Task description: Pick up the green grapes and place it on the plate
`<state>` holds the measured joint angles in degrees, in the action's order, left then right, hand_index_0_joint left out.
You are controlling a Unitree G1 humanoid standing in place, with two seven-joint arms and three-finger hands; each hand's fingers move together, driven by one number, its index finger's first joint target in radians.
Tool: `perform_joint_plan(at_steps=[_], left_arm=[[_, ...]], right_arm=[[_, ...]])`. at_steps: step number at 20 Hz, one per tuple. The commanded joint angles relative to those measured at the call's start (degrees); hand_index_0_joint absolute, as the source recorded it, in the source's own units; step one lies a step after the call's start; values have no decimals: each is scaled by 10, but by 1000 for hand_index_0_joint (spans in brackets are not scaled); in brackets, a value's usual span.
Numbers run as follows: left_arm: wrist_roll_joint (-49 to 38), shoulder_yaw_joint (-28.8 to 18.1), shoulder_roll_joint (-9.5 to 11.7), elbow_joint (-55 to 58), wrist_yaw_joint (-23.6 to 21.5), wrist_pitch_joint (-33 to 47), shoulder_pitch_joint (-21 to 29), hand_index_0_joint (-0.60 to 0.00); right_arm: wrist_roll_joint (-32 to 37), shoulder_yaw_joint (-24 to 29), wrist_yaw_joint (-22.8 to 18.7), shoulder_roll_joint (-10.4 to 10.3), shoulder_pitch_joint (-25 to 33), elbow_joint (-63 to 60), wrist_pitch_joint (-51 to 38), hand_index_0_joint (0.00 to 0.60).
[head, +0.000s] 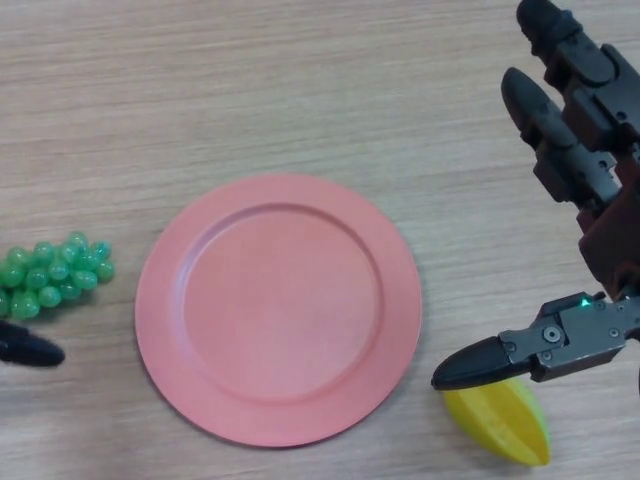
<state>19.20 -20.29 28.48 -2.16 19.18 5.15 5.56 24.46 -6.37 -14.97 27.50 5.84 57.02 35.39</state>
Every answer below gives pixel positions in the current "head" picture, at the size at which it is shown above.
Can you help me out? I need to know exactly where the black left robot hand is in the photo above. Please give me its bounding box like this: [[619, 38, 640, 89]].
[[0, 319, 66, 369]]

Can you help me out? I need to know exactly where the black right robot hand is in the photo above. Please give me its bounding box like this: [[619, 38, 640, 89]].
[[430, 0, 640, 392]]

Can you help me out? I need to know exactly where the green grape bunch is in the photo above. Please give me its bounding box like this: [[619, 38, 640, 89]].
[[0, 230, 116, 321]]

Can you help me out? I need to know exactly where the pink round plate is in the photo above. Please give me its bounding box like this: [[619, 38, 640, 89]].
[[134, 173, 423, 448]]

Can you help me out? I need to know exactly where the yellow starfruit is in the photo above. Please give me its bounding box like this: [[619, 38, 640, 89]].
[[443, 377, 552, 468]]

